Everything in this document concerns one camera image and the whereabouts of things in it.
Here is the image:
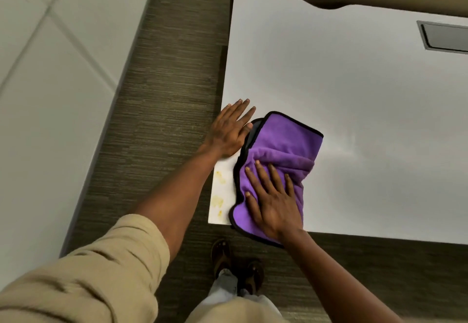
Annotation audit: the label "person's left hand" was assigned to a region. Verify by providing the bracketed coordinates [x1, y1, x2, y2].
[200, 98, 257, 159]

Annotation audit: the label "person's right hand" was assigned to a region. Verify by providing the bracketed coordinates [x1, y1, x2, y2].
[244, 160, 305, 243]

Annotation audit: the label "purple microfibre cloth black trim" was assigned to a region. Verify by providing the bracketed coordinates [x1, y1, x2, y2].
[228, 111, 324, 249]

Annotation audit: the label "person's left forearm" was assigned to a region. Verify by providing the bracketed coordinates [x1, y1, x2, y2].
[133, 145, 220, 263]

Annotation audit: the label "person's right forearm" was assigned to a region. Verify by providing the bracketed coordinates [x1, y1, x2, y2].
[283, 229, 404, 323]

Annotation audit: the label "dark brown sandal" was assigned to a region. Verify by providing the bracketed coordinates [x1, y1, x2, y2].
[211, 239, 235, 280]
[238, 258, 265, 295]

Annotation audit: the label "light grey trousers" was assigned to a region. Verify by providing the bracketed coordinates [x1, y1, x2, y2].
[208, 269, 272, 307]

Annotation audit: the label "beige shirt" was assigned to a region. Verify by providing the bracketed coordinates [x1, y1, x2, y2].
[0, 214, 290, 323]

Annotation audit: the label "grey desk cable hatch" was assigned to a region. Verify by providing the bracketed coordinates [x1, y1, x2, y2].
[416, 20, 468, 55]

